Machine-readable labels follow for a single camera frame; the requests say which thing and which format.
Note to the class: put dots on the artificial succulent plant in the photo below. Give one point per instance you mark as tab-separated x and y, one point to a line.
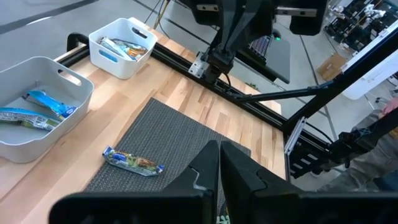
223	219

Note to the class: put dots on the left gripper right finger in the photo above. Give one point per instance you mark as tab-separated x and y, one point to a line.
242	180

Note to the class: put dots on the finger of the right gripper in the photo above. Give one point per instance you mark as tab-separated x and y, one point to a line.
255	15
228	18

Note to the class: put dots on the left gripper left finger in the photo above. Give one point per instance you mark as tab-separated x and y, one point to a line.
205	177

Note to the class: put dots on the black computer mouse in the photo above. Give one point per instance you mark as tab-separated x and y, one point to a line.
276	34

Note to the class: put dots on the white plastic bin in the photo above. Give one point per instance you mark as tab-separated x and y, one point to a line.
124	67

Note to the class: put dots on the white pillar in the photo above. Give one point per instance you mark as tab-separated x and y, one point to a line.
373	77

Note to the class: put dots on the silver granola bar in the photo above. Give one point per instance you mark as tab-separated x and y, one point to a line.
28	119

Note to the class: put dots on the backlit black keyboard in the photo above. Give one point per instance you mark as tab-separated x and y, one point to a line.
261	46

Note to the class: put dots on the pale grey plastic bin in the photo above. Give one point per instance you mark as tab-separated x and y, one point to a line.
18	149

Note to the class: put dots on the grey woven placemat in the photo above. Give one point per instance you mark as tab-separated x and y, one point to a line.
161	133

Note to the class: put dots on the black side desk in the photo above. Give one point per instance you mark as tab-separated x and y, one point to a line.
280	62

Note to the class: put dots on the black table clamp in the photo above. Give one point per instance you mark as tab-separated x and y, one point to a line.
74	39

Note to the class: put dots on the cluttered background workbench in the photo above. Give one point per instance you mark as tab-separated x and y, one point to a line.
360	21

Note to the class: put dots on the black aluminium table frame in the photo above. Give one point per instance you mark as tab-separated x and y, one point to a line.
357	73

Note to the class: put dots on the cardboard box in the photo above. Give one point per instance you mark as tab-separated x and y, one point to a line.
331	67

